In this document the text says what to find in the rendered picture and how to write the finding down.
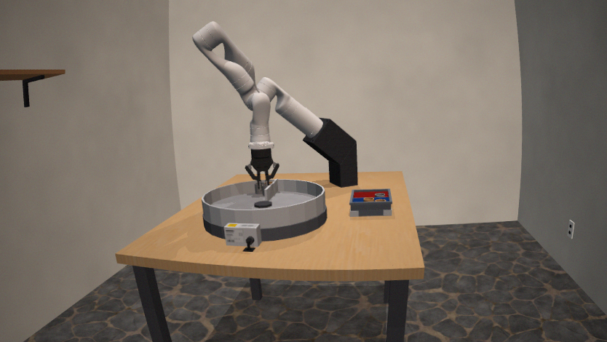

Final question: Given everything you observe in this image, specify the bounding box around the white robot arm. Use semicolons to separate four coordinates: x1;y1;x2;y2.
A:
192;21;323;150

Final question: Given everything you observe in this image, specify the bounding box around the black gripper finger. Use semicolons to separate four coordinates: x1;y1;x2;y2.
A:
264;162;279;186
245;163;262;191

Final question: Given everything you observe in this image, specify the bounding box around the grey round turntable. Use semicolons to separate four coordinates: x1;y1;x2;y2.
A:
202;179;328;252

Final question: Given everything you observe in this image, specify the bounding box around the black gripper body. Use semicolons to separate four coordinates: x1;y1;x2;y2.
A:
250;148;273;172

